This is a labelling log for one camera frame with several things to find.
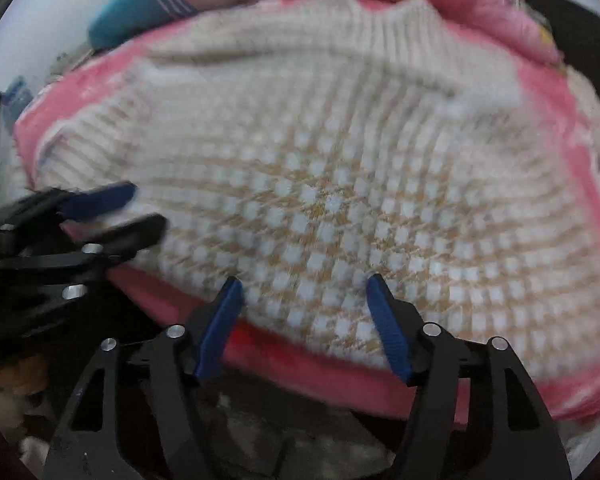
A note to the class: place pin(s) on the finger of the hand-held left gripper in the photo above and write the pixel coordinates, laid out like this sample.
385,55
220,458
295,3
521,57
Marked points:
100,202
135,235

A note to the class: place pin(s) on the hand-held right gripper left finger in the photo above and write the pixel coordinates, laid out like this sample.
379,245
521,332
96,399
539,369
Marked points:
220,330

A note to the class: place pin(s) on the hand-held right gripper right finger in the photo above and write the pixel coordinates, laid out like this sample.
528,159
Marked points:
390,330

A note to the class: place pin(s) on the beige white checked sweater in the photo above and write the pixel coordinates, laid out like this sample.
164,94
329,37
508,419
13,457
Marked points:
330,185

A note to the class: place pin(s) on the pink floral bed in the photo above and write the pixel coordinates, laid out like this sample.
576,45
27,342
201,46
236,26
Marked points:
330,375

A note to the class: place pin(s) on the green patterned cloth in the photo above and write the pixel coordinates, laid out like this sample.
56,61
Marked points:
70,65

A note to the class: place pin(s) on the black bed headboard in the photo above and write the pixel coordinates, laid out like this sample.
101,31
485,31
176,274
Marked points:
590,45

